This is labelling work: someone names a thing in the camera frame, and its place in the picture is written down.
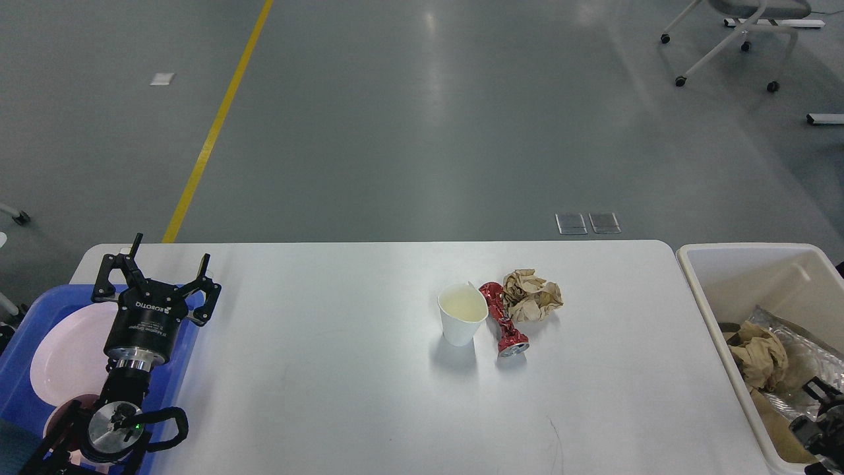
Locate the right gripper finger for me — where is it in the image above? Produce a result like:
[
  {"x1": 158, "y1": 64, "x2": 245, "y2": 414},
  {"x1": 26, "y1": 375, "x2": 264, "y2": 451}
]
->
[{"x1": 801, "y1": 377, "x2": 843, "y2": 413}]

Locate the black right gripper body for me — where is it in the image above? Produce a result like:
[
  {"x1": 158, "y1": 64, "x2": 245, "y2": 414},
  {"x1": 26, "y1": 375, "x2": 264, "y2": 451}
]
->
[{"x1": 789, "y1": 409, "x2": 843, "y2": 469}]

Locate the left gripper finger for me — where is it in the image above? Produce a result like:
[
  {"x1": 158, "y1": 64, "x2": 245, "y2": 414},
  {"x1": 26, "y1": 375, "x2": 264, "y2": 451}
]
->
[
  {"x1": 91, "y1": 232, "x2": 159, "y2": 311},
  {"x1": 161, "y1": 253, "x2": 222, "y2": 327}
]

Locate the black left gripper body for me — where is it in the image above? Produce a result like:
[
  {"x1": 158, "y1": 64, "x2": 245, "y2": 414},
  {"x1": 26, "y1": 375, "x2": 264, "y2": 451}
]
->
[{"x1": 104, "y1": 294, "x2": 188, "y2": 370}]

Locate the silver foil wrapper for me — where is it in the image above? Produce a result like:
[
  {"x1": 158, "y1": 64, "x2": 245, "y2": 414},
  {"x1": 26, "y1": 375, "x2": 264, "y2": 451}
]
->
[{"x1": 745, "y1": 306, "x2": 842, "y2": 421}]

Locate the pink plate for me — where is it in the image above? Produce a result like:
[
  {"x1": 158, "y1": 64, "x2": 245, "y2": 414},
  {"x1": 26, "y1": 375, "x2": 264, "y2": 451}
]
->
[{"x1": 30, "y1": 301, "x2": 117, "y2": 406}]

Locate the brown paper bag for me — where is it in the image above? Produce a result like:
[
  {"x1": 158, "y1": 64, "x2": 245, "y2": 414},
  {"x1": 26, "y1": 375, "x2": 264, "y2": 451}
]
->
[{"x1": 750, "y1": 388, "x2": 817, "y2": 465}]

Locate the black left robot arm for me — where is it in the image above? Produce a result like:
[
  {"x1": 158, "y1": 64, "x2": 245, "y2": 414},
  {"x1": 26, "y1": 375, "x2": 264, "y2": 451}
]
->
[{"x1": 19, "y1": 234, "x2": 222, "y2": 474}]

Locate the crumpled paper in wrapper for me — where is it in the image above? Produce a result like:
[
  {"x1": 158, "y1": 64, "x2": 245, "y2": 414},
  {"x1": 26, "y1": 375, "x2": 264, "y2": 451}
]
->
[{"x1": 727, "y1": 321, "x2": 789, "y2": 392}]

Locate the beige plastic bin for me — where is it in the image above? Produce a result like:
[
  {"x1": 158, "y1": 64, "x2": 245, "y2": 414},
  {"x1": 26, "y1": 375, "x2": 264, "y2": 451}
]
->
[{"x1": 677, "y1": 243, "x2": 843, "y2": 474}]

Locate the blue plastic tray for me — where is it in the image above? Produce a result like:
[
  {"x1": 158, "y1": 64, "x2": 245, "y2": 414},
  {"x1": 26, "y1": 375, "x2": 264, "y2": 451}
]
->
[{"x1": 2, "y1": 285, "x2": 200, "y2": 474}]

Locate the white paper cup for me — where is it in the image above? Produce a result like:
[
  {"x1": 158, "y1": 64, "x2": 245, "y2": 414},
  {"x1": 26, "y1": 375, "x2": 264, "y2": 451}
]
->
[{"x1": 437, "y1": 282, "x2": 489, "y2": 348}]

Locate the white bar on floor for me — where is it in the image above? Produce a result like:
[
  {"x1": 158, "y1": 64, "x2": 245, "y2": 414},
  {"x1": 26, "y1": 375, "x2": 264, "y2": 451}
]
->
[{"x1": 806, "y1": 112, "x2": 844, "y2": 126}]

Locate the right floor outlet plate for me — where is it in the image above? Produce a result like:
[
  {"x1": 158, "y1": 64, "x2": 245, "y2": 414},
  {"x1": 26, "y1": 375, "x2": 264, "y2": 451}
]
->
[{"x1": 589, "y1": 212, "x2": 622, "y2": 234}]

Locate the floor outlet plate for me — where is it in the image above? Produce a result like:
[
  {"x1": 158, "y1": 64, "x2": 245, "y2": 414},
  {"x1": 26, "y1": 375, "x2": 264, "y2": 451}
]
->
[
  {"x1": 555, "y1": 213, "x2": 588, "y2": 236},
  {"x1": 589, "y1": 212, "x2": 622, "y2": 234}
]

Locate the crushed red can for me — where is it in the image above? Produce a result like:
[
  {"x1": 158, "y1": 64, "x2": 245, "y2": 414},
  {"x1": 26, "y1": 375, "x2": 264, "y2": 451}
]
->
[{"x1": 479, "y1": 282, "x2": 530, "y2": 358}]

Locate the left floor outlet plate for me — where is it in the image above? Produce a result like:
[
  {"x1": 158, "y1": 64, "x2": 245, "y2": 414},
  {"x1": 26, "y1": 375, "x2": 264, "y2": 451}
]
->
[{"x1": 555, "y1": 213, "x2": 588, "y2": 236}]

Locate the crumpled brown paper ball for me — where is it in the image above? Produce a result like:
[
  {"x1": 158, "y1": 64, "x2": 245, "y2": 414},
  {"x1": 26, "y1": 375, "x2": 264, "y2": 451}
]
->
[{"x1": 504, "y1": 269, "x2": 564, "y2": 323}]

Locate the white office chair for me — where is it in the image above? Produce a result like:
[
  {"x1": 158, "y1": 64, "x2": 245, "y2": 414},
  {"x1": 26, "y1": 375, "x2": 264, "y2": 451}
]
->
[{"x1": 673, "y1": 1, "x2": 811, "y2": 94}]

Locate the white rail behind chair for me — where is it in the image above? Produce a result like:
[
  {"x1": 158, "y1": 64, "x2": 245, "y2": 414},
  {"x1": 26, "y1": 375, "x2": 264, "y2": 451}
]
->
[{"x1": 723, "y1": 18, "x2": 826, "y2": 29}]

